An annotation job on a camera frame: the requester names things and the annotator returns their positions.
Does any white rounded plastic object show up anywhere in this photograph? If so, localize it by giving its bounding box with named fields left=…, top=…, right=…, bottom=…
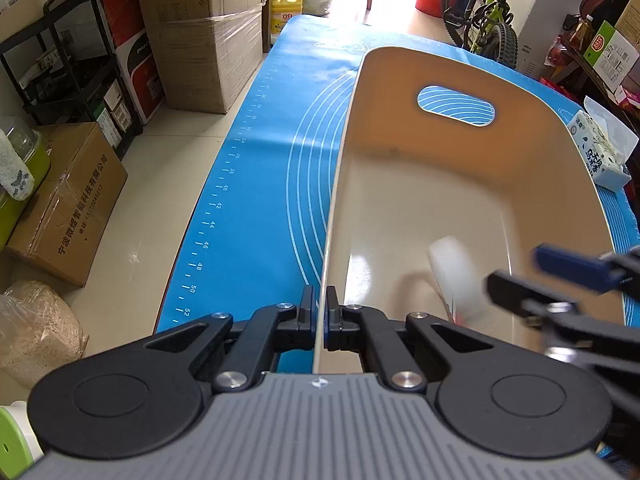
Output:
left=427, top=236, right=488, bottom=325

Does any beige plastic storage bin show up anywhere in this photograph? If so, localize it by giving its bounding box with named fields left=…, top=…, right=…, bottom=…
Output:
left=312, top=45, right=626, bottom=375

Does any blue silicone measuring mat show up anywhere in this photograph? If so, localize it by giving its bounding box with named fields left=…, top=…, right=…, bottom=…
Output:
left=153, top=13, right=640, bottom=375

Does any patterned tissue box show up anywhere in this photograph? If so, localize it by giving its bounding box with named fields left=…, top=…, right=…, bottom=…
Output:
left=567, top=96, right=639, bottom=192

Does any bag of grain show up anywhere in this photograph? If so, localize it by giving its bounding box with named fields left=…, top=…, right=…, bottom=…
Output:
left=1, top=281, right=88, bottom=389

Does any printed cardboard box on floor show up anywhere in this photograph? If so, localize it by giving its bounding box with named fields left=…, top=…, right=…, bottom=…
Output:
left=6, top=122, right=127, bottom=287

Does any green white gift box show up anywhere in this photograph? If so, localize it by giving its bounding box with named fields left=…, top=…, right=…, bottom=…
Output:
left=584, top=21, right=639, bottom=92

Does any green white container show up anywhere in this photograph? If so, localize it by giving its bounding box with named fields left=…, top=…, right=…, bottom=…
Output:
left=0, top=401, right=43, bottom=479

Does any white grey cabinet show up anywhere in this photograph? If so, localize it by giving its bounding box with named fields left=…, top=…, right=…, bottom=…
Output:
left=509, top=0, right=582, bottom=80

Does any green children's bicycle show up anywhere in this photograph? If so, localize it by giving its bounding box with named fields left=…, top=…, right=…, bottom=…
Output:
left=440, top=0, right=518, bottom=70

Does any red white appliance box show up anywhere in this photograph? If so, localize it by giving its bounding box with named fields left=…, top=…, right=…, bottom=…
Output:
left=102, top=0, right=165, bottom=125

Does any large wrapped cardboard box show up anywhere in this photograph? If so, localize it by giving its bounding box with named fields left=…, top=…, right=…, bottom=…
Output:
left=146, top=3, right=262, bottom=114

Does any black metal rack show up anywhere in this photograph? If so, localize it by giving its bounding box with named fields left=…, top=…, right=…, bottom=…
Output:
left=1, top=0, right=143, bottom=157

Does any yellow oil jug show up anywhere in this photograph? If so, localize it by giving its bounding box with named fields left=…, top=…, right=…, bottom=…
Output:
left=270, top=0, right=304, bottom=44

